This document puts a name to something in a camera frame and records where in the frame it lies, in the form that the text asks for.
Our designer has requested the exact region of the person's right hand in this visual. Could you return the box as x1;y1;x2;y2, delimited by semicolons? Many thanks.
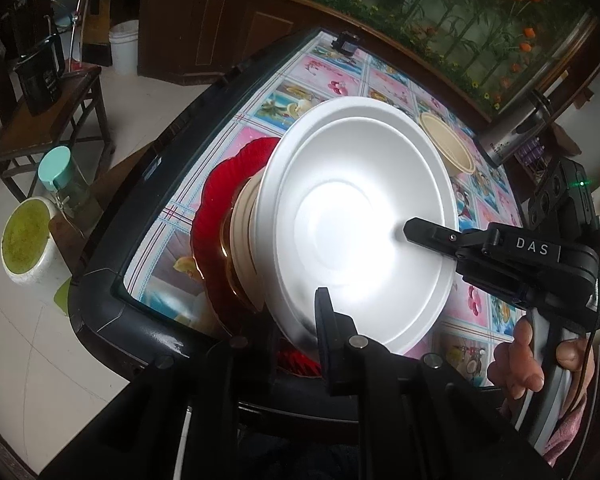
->
486;316;596;411

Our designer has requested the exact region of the stainless steel thermos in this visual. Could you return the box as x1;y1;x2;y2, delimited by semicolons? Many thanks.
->
480;89;553;168

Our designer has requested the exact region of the red glass plate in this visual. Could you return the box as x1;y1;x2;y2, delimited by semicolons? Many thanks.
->
190;137;331;378

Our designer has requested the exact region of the white plastic bucket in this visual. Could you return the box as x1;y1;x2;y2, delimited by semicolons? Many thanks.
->
108;20;140;77

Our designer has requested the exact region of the beige paper plate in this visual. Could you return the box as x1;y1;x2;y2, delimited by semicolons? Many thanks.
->
220;175;281;313

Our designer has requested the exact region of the teal lid bottle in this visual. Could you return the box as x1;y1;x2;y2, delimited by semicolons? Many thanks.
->
37;146;93;221

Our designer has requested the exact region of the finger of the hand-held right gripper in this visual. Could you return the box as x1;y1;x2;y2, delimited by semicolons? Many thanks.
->
402;217;563;263

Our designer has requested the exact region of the large white foam bowl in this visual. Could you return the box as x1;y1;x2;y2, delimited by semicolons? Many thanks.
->
252;97;455;356

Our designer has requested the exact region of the white stool green top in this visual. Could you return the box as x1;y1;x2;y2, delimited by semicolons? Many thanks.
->
1;196;73;288

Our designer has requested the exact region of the metal tube frame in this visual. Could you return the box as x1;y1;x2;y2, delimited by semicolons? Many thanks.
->
70;0;93;66

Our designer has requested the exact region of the small black device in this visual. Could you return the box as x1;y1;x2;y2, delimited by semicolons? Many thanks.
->
331;31;361;57

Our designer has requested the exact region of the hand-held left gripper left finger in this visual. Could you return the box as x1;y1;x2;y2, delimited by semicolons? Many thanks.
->
45;332;281;480

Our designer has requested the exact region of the black pitcher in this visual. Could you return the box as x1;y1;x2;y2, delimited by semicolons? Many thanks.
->
14;34;67;116

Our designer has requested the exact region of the purple packet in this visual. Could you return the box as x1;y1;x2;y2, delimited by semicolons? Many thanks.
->
517;140;543;166

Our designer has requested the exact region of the wooden chair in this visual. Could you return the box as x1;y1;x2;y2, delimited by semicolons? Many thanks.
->
0;62;117;223

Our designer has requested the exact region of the flower wall poster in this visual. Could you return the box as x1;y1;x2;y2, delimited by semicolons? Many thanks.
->
260;0;600;117

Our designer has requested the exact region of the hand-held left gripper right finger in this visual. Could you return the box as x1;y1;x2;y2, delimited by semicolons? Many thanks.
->
314;287;551;480

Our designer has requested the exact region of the black cable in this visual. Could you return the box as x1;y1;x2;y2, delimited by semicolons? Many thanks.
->
565;230;600;480

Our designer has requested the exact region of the green plastic item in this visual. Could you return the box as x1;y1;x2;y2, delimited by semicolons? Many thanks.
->
52;277;73;317

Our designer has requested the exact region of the floral pink tablecloth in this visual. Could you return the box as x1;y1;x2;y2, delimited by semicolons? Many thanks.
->
125;30;528;388

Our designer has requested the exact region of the beige ribbed paper bowl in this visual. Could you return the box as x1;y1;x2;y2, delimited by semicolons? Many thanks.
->
417;111;477;177

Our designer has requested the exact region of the wooden shelf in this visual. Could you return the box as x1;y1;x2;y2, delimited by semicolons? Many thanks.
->
500;72;600;201

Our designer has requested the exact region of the wooden cabinet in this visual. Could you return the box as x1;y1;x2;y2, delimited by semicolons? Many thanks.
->
100;0;331;88

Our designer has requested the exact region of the person's right forearm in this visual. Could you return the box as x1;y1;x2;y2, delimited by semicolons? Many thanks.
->
542;390;600;471

